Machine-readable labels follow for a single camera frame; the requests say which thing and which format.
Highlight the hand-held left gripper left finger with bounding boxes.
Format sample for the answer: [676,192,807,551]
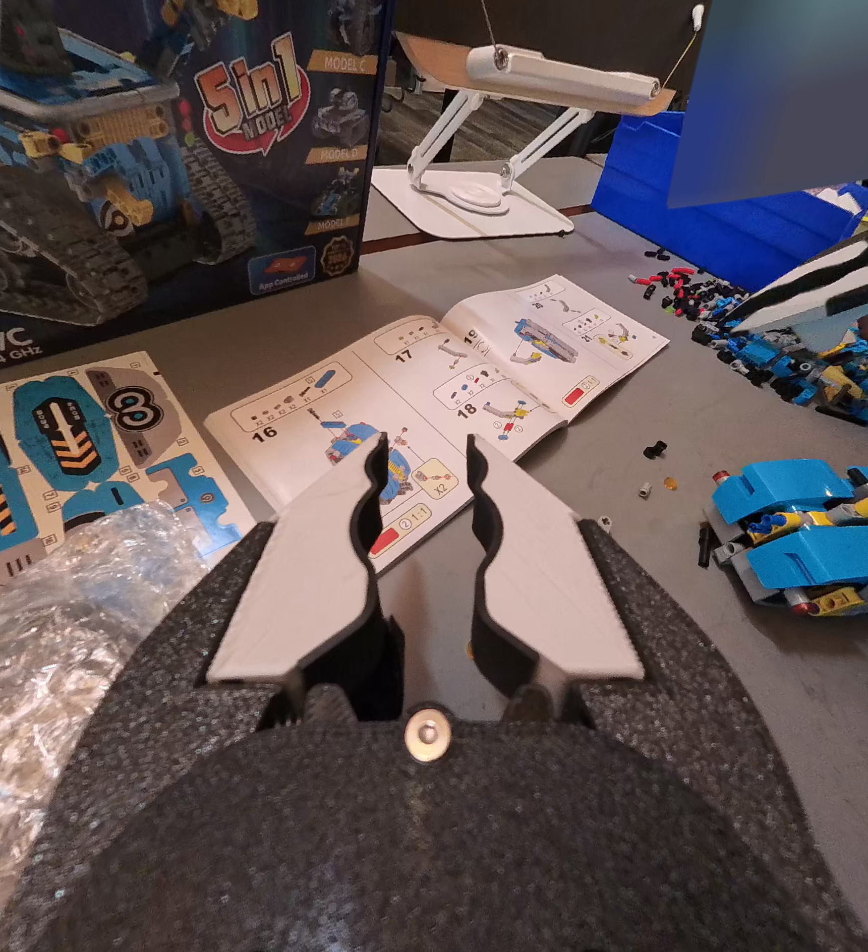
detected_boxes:
[205,433,392,685]

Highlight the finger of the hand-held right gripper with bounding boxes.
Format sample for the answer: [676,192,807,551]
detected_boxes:
[726,266,868,352]
[737,218,868,319]

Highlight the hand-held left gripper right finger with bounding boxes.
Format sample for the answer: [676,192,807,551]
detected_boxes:
[465,435,646,718]

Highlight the pile of small bricks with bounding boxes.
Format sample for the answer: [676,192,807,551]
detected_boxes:
[627,249,868,437]

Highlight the blue toy brick car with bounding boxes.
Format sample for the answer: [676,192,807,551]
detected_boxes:
[697,457,868,618]

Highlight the instruction booklet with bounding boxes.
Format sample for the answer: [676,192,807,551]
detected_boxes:
[203,275,671,575]

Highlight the blue plastic bin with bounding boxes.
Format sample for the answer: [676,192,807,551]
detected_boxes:
[590,112,868,296]

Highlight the clear plastic bag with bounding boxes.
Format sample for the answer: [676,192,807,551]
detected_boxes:
[0,500,213,893]

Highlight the blue sticker sheet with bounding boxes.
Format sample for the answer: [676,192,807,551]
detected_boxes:
[0,351,258,633]

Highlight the blue toy set box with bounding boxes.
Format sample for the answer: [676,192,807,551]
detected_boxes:
[0,0,395,359]

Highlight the tilted wooden board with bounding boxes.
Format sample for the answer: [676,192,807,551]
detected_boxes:
[393,32,679,119]

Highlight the black office chair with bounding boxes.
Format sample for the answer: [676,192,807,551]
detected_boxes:
[382,63,427,113]

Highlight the thin white cord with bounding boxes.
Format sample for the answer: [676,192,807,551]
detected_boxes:
[660,3,707,89]

